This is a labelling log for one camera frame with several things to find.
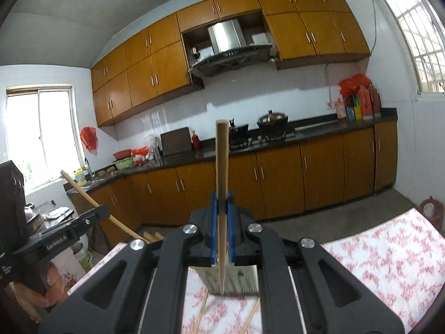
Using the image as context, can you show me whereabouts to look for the white wall cable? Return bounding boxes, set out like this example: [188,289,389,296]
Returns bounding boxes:
[369,0,379,56]

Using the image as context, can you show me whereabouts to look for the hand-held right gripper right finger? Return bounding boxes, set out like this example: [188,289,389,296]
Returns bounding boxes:
[227,190,407,334]

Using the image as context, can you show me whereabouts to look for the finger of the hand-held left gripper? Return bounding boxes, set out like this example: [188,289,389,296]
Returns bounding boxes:
[12,205,110,262]

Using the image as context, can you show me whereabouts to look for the hanging red plastic bag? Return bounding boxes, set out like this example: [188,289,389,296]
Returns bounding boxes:
[80,126,98,153]

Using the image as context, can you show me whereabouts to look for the wooden lower kitchen cabinets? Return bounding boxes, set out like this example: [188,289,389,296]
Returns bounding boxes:
[68,120,399,247]

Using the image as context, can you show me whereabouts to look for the steel range hood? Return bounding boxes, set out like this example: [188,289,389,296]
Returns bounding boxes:
[188,19,279,77]

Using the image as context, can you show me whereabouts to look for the red and white bags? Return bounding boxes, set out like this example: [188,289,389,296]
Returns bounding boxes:
[131,146,155,165]

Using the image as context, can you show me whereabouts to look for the sliding glass window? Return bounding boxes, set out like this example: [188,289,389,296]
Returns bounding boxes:
[5,87,86,192]

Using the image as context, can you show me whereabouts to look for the black gas stove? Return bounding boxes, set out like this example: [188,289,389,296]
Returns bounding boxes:
[228,130,296,152]

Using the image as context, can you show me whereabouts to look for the brown plastic container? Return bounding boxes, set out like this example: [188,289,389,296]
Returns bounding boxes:
[419,196,445,231]

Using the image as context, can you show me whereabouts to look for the dark cutting board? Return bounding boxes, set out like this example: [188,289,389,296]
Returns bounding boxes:
[160,127,192,156]

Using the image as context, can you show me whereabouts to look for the colourful seasoning cartons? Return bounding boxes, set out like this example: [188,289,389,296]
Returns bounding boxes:
[335,95,364,122]

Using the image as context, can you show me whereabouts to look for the white plastic bucket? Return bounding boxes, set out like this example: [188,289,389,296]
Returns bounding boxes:
[71,242,94,272]

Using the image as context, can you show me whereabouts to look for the wooden upper wall cabinets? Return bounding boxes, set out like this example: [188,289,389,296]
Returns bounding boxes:
[91,0,371,127]

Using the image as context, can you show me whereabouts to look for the black kitchen countertop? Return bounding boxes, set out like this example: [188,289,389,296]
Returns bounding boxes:
[64,108,397,195]

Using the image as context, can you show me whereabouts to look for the red floral tablecloth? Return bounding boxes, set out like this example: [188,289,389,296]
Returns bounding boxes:
[68,207,440,334]

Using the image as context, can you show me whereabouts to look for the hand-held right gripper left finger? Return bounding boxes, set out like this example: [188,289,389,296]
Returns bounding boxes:
[38,191,219,334]

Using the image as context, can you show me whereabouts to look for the person's left hand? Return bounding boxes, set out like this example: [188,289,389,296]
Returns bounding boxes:
[10,262,71,322]

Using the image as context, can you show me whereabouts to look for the grey-green perforated utensil holder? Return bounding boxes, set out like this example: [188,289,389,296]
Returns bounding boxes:
[197,265,261,298]

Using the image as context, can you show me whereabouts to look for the black wok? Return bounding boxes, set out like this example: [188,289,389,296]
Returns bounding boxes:
[228,119,249,136]

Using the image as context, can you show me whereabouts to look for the white floral cabinet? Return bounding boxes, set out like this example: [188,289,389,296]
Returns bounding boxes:
[52,247,92,291]

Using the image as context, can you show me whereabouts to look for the orange-red plastic bag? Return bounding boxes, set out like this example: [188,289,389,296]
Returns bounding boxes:
[339,74,366,97]

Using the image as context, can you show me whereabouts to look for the barred window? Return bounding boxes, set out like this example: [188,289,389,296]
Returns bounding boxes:
[362,0,445,94]

